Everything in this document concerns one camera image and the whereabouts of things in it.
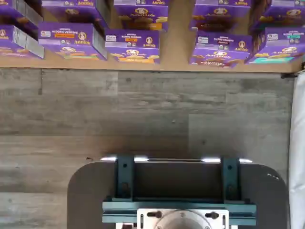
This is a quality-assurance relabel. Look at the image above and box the purple Annie's snack box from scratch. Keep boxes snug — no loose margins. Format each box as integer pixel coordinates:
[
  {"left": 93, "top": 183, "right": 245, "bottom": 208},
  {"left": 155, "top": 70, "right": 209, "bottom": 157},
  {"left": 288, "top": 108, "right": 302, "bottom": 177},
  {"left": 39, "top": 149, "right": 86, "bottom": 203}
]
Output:
[
  {"left": 0, "top": 0, "right": 44, "bottom": 27},
  {"left": 0, "top": 23, "right": 45, "bottom": 60}
]

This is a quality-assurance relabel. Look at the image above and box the purple Annie's box orange label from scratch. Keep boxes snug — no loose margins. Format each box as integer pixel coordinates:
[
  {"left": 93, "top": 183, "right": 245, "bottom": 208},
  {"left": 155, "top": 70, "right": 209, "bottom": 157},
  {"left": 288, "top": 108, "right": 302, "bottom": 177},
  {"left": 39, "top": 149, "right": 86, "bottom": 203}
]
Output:
[
  {"left": 41, "top": 0, "right": 108, "bottom": 27},
  {"left": 38, "top": 22, "right": 108, "bottom": 62},
  {"left": 104, "top": 28, "right": 162, "bottom": 65},
  {"left": 113, "top": 0, "right": 169, "bottom": 31}
]

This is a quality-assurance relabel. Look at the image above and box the purple Annie's box teal label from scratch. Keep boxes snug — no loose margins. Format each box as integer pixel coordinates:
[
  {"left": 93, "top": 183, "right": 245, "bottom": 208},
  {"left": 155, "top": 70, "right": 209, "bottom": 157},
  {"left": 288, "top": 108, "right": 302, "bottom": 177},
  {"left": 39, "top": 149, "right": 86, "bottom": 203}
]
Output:
[
  {"left": 252, "top": 0, "right": 305, "bottom": 30},
  {"left": 246, "top": 27, "right": 305, "bottom": 65}
]

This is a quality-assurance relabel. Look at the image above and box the brown shelf board under purple boxes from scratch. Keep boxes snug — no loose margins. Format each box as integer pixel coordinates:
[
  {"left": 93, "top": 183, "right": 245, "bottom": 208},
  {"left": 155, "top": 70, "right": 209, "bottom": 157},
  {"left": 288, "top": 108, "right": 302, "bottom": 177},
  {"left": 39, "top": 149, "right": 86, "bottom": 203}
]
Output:
[{"left": 0, "top": 0, "right": 305, "bottom": 73}]

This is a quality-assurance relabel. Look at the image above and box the shiny metal bar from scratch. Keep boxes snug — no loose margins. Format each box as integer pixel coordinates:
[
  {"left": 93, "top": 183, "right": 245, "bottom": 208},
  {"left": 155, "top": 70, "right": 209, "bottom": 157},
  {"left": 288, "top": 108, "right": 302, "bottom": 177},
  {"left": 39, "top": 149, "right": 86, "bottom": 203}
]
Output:
[{"left": 100, "top": 156, "right": 253, "bottom": 164}]

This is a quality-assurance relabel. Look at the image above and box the teal metal frame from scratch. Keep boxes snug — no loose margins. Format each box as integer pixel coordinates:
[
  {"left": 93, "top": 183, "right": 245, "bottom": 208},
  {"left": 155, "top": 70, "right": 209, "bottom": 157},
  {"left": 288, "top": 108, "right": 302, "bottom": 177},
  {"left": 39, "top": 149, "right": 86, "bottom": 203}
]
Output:
[{"left": 102, "top": 155, "right": 257, "bottom": 226}]

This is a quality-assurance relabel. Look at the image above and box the white side curtain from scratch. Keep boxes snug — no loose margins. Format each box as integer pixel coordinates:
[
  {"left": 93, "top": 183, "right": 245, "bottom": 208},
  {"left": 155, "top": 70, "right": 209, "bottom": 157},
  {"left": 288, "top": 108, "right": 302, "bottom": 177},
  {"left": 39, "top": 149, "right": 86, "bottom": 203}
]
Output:
[{"left": 289, "top": 71, "right": 305, "bottom": 229}]

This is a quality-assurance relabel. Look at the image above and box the grey rounded base table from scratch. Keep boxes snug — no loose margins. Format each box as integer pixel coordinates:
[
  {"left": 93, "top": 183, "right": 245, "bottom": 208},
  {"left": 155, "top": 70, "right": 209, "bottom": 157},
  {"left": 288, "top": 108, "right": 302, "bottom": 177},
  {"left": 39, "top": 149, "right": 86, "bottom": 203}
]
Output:
[{"left": 67, "top": 159, "right": 290, "bottom": 229}]

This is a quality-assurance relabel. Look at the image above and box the silver mounting plate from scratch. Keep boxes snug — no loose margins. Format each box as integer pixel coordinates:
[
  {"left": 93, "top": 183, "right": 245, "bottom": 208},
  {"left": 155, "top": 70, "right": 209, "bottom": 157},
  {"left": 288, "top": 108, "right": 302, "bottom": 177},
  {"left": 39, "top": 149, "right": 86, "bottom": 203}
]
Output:
[{"left": 137, "top": 208, "right": 230, "bottom": 229}]

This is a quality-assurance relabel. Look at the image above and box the purple Annie's box brown label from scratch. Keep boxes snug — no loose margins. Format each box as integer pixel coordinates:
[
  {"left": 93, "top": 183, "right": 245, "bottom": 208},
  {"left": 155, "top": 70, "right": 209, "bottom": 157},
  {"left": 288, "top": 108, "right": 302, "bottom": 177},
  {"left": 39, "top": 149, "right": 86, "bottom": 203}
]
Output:
[
  {"left": 190, "top": 0, "right": 252, "bottom": 32},
  {"left": 190, "top": 30, "right": 254, "bottom": 69}
]

